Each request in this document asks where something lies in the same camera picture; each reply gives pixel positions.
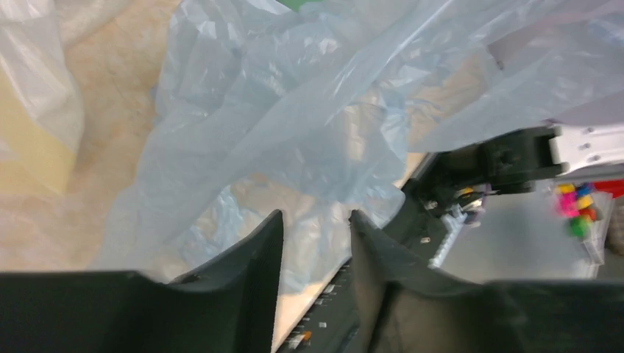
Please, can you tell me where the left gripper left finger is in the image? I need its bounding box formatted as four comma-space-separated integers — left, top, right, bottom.
1, 210, 284, 352

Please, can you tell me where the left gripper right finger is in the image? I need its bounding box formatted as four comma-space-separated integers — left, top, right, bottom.
350, 211, 623, 352

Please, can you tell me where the light blue plastic bag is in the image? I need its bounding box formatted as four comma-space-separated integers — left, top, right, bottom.
93, 1, 623, 293

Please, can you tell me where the translucent white yellow trash bag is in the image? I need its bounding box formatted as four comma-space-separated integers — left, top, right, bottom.
1, 0, 129, 195

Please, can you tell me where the green plastic trash bin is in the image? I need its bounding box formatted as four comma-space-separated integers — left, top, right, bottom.
277, 0, 321, 11

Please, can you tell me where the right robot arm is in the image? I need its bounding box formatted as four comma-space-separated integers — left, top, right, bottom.
419, 123, 623, 199

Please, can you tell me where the box of coloured blocks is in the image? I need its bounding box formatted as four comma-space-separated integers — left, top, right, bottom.
554, 182, 615, 265

